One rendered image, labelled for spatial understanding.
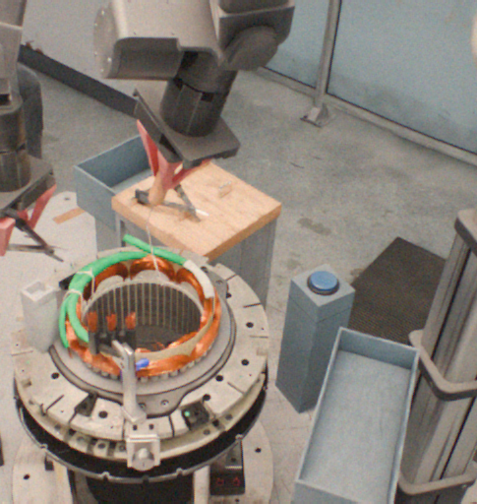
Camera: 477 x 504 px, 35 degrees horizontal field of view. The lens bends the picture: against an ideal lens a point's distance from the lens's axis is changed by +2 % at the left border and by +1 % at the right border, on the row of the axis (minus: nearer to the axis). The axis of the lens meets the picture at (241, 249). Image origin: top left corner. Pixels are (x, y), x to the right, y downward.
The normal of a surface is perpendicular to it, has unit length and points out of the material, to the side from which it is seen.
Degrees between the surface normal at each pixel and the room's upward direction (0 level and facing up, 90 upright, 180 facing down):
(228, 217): 0
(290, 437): 0
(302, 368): 90
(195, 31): 36
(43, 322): 90
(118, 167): 90
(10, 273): 0
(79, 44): 90
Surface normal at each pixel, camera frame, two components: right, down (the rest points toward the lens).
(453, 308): -0.96, 0.13
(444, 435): 0.28, 0.64
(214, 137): 0.32, -0.57
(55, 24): -0.60, 0.49
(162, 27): 0.32, -0.28
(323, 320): 0.55, 0.58
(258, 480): 0.07, -0.75
